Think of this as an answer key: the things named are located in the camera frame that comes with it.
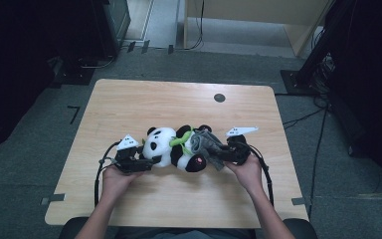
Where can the panda plush toy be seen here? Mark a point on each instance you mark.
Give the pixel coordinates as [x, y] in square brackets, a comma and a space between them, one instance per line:
[160, 147]

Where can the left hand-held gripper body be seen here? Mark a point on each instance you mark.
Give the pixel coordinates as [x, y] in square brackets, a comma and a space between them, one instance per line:
[126, 156]

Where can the dark round table grommet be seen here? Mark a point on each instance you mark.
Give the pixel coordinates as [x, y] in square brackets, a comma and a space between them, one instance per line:
[219, 98]

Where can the black floor base plate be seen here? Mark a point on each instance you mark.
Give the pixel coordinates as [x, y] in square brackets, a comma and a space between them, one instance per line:
[73, 76]

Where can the light wooden cabinet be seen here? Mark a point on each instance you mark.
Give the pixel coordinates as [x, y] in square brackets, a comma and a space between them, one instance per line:
[245, 10]

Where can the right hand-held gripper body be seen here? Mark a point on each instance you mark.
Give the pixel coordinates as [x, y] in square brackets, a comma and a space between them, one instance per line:
[240, 149]

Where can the black chair armrest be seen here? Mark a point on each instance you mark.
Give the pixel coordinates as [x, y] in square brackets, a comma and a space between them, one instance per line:
[68, 230]
[305, 230]

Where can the person's left hand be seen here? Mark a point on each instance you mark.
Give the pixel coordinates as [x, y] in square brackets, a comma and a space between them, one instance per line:
[117, 181]

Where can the person's right hand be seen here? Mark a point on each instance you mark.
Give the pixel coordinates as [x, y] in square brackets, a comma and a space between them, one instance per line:
[247, 176]

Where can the person's lap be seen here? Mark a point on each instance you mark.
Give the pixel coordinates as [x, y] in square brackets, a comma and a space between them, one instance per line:
[185, 235]

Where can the grey fluffy cloth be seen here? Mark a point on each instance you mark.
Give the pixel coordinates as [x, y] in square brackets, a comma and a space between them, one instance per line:
[207, 144]

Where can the black metal stand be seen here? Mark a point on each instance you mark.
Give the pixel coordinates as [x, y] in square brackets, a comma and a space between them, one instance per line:
[311, 66]

